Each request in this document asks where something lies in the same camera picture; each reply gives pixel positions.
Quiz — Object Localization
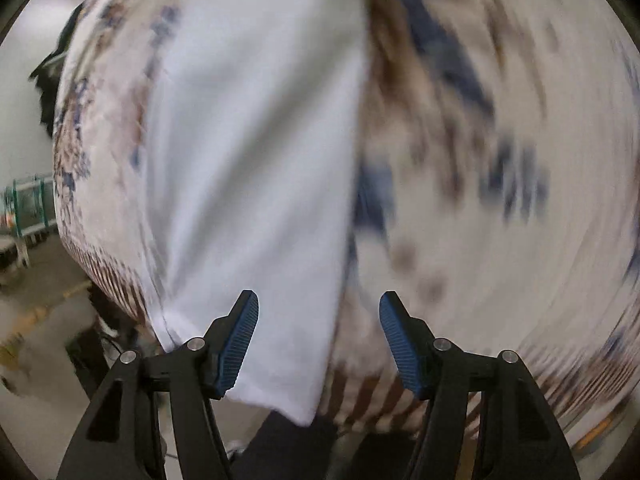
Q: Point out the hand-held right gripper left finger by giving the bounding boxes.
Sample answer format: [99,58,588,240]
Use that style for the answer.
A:
[56,289,260,480]

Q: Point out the patterned blanket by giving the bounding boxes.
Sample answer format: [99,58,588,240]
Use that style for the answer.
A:
[52,0,640,435]

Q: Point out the green metal cart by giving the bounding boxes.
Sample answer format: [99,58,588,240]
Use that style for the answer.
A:
[2,174,59,239]

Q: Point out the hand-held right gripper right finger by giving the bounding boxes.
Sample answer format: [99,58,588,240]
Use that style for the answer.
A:
[378,290,582,480]

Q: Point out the dark cloth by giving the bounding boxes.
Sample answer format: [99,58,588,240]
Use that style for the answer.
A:
[29,2,87,137]

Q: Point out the white garment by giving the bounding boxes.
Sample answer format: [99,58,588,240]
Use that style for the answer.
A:
[134,0,370,428]

